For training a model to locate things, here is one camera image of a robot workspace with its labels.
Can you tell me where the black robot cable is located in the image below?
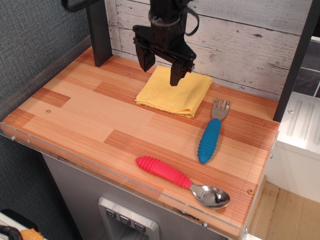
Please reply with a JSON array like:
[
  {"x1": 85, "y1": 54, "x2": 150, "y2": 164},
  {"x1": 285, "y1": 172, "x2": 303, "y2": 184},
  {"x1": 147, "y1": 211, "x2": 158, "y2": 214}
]
[{"x1": 61, "y1": 0, "x2": 96, "y2": 13}]

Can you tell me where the grey toy fridge cabinet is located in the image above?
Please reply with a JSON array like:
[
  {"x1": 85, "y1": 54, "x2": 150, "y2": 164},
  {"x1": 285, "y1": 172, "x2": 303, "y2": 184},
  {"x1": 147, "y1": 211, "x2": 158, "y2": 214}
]
[{"x1": 43, "y1": 155, "x2": 225, "y2": 240}]

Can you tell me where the yellow rag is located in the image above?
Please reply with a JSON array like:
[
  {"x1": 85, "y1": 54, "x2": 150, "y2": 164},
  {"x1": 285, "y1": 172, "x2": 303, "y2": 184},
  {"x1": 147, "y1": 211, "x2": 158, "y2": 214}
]
[{"x1": 135, "y1": 66, "x2": 213, "y2": 118}]

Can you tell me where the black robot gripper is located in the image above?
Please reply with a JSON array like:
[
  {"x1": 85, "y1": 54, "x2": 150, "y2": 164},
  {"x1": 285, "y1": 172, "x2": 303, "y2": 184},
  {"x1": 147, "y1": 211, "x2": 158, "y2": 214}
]
[{"x1": 132, "y1": 14, "x2": 196, "y2": 86}]

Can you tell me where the white toy sink unit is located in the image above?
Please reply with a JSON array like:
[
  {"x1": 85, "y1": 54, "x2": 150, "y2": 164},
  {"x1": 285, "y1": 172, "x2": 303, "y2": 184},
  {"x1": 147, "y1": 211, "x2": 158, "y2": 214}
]
[{"x1": 263, "y1": 36, "x2": 320, "y2": 205}]

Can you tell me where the red handled metal spoon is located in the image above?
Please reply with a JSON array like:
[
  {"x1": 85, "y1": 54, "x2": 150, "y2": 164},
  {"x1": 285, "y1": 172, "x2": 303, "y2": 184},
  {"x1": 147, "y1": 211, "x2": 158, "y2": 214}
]
[{"x1": 135, "y1": 156, "x2": 231, "y2": 209}]

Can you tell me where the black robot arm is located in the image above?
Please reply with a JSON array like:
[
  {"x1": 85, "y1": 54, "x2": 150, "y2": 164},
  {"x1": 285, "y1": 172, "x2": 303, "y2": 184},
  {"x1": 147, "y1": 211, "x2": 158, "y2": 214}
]
[{"x1": 132, "y1": 0, "x2": 200, "y2": 86}]

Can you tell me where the clear acrylic edge guard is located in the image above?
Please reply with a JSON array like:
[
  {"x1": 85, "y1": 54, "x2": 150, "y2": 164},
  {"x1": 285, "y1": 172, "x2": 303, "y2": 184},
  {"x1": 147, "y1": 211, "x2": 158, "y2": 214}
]
[{"x1": 1, "y1": 118, "x2": 252, "y2": 240}]

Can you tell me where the dark right shelf post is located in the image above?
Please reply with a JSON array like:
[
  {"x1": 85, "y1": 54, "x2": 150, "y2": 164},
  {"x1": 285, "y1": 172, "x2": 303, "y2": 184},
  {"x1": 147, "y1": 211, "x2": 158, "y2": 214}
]
[{"x1": 273, "y1": 0, "x2": 320, "y2": 123}]

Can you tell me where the dark left shelf post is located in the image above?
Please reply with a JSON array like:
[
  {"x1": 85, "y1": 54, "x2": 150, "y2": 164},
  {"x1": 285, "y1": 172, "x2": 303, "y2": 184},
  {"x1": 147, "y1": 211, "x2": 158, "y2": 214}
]
[{"x1": 86, "y1": 0, "x2": 113, "y2": 67}]

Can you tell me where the orange object at corner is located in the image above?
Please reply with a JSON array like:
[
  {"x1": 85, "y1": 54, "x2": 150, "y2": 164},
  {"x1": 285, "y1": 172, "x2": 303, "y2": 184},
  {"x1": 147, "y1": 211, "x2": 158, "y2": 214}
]
[{"x1": 20, "y1": 228, "x2": 45, "y2": 240}]

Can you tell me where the dark shelf post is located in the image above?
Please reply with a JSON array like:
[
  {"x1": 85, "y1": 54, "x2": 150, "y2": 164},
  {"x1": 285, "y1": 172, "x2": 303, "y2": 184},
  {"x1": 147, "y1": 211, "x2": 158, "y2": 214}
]
[
  {"x1": 273, "y1": 0, "x2": 320, "y2": 123},
  {"x1": 86, "y1": 0, "x2": 113, "y2": 67}
]

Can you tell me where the silver dispenser panel with buttons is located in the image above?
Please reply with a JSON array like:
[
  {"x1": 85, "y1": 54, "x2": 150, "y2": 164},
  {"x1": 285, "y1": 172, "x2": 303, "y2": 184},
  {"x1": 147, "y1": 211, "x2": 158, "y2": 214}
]
[{"x1": 98, "y1": 197, "x2": 160, "y2": 240}]

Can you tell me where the blue handled metal fork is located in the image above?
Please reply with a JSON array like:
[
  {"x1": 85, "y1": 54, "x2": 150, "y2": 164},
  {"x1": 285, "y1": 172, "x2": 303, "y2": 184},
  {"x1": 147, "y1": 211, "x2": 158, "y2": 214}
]
[{"x1": 197, "y1": 98, "x2": 231, "y2": 164}]

